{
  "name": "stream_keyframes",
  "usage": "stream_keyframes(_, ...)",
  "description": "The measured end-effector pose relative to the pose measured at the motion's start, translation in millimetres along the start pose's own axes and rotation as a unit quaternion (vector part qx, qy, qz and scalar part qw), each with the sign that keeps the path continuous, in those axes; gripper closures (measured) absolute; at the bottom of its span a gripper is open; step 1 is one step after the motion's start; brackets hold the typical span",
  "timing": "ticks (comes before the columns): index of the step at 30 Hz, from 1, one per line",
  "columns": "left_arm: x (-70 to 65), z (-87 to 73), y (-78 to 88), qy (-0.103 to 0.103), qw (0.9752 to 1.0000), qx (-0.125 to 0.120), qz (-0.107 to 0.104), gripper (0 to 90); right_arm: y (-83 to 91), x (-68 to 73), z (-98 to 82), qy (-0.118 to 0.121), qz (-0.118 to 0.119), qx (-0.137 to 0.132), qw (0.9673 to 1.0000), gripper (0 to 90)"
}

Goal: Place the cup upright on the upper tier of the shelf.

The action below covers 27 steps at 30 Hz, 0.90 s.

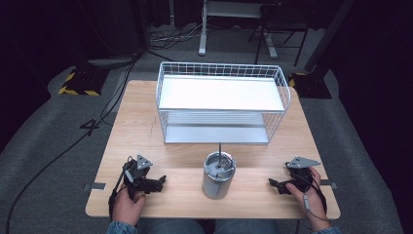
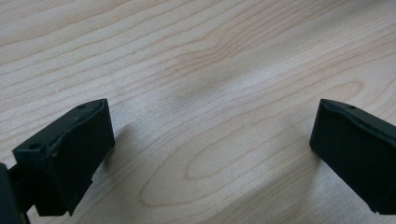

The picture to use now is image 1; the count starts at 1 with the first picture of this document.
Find grey tape strip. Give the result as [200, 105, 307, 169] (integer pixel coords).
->
[83, 182, 107, 192]
[319, 179, 339, 190]

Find person's right leg in jeans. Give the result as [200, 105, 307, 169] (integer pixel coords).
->
[213, 218, 281, 234]

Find bundle of floor cables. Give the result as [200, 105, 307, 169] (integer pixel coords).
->
[148, 20, 204, 44]

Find long black floor cable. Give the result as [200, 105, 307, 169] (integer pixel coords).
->
[5, 52, 144, 234]

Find person's right hand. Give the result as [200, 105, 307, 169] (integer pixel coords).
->
[284, 166, 333, 232]

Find person's left denim sleeve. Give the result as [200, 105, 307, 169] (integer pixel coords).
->
[104, 220, 140, 234]

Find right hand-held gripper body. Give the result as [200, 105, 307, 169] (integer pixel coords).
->
[284, 156, 322, 195]

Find grey right gripper cable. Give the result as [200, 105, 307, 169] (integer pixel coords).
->
[302, 192, 329, 222]

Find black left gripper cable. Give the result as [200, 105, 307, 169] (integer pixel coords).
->
[108, 168, 131, 219]

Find black yellow striped stand base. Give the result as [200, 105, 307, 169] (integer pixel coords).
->
[57, 65, 111, 98]
[287, 71, 333, 99]

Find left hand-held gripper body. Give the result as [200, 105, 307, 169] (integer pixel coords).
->
[121, 154, 157, 200]

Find black chair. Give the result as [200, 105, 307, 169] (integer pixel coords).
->
[247, 2, 310, 67]

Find silver metal tumbler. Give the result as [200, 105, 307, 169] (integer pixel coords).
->
[201, 151, 238, 201]

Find person's denim sleeve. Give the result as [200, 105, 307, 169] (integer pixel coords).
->
[311, 226, 343, 234]
[104, 220, 140, 234]

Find person's right denim sleeve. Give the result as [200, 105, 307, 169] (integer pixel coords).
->
[311, 226, 343, 234]

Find person's left leg in jeans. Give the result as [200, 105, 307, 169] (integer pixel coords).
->
[137, 217, 207, 234]

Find person's leg in jeans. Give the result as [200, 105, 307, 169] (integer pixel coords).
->
[213, 218, 281, 234]
[137, 217, 207, 234]

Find black slanted stand column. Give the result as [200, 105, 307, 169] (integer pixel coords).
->
[304, 0, 357, 75]

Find white wire shelf rack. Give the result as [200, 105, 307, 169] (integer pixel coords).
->
[155, 61, 292, 145]

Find person's left hand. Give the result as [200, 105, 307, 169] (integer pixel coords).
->
[111, 184, 147, 227]

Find white desk frame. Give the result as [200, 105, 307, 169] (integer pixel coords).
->
[198, 0, 280, 60]

